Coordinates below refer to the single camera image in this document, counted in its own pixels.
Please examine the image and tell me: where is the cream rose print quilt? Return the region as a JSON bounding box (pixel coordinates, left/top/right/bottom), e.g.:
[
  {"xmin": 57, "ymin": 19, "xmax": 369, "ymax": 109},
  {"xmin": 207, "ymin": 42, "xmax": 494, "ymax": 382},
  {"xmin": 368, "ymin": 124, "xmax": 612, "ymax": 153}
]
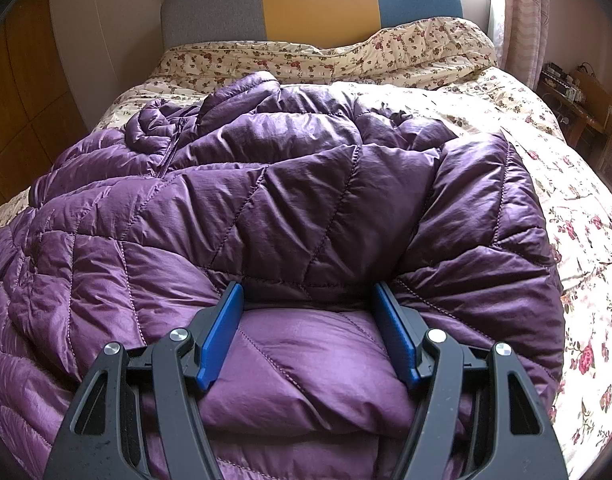
[{"xmin": 0, "ymin": 62, "xmax": 612, "ymax": 480}]

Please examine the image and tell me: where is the wooden wardrobe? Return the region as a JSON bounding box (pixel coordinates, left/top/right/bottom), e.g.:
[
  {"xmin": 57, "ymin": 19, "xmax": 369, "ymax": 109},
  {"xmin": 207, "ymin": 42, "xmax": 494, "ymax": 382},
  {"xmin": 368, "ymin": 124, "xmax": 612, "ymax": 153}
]
[{"xmin": 0, "ymin": 0, "xmax": 93, "ymax": 213}]

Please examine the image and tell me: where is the wooden side table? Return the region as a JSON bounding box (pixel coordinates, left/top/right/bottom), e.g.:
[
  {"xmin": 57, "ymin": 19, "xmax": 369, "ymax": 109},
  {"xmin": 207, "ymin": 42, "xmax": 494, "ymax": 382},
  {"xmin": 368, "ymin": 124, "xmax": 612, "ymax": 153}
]
[{"xmin": 538, "ymin": 61, "xmax": 612, "ymax": 181}]

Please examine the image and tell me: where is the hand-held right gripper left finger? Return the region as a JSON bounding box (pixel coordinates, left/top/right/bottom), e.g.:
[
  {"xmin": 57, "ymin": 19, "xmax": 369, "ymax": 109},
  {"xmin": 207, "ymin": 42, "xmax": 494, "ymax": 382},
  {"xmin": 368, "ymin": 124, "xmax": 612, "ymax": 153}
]
[{"xmin": 43, "ymin": 281, "xmax": 245, "ymax": 480}]

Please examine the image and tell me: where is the purple quilted puffer jacket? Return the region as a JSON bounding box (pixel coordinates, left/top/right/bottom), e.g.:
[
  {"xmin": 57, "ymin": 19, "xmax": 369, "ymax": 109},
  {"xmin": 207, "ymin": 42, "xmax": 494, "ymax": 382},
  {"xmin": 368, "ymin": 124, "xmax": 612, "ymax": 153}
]
[{"xmin": 0, "ymin": 71, "xmax": 566, "ymax": 480}]

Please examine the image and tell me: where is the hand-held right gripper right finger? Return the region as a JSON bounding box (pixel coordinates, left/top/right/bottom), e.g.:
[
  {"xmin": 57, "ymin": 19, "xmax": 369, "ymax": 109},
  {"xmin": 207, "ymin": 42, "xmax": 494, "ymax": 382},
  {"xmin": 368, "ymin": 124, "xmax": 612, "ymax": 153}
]
[{"xmin": 372, "ymin": 281, "xmax": 570, "ymax": 480}]

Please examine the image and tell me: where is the grey yellow blue headboard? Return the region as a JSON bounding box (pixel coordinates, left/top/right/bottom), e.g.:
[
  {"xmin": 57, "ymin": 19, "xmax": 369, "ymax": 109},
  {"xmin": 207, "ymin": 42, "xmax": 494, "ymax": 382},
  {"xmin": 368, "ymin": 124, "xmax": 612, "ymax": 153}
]
[{"xmin": 160, "ymin": 0, "xmax": 464, "ymax": 53}]

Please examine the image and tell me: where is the small-floral pillow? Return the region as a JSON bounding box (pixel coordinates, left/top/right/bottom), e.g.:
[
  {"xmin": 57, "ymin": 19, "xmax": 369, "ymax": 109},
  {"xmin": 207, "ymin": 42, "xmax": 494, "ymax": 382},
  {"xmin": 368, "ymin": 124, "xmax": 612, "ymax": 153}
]
[{"xmin": 156, "ymin": 16, "xmax": 499, "ymax": 92}]

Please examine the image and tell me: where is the pink striped curtain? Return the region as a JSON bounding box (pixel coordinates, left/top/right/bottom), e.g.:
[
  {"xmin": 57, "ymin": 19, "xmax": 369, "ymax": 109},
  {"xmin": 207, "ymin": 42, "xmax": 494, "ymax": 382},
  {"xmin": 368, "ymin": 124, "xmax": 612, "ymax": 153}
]
[{"xmin": 490, "ymin": 0, "xmax": 554, "ymax": 92}]

